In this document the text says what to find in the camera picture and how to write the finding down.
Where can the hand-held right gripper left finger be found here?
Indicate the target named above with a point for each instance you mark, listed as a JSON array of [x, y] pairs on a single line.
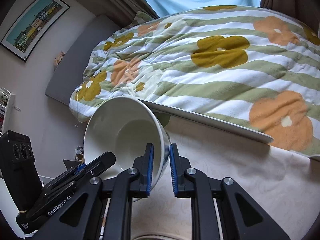
[[150, 167]]

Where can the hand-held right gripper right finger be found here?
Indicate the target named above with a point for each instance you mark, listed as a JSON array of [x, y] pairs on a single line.
[[172, 170]]

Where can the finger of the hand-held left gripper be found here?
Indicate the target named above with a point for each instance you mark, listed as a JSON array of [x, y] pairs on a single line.
[[80, 168], [100, 163]]

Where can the white bowl with blue pattern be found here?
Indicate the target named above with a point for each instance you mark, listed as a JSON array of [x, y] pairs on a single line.
[[125, 140]]

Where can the grey padded headboard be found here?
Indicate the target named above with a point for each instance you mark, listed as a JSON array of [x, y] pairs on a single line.
[[75, 55]]

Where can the floral striped blanket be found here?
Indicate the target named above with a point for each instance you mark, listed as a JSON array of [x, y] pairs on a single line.
[[207, 62]]

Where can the framed picture of houses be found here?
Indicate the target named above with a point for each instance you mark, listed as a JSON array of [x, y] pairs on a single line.
[[33, 25]]

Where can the floral pillow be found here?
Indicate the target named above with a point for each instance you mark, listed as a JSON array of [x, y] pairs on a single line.
[[143, 17]]

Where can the white wall shelf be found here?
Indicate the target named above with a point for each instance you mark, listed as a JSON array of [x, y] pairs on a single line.
[[6, 107]]

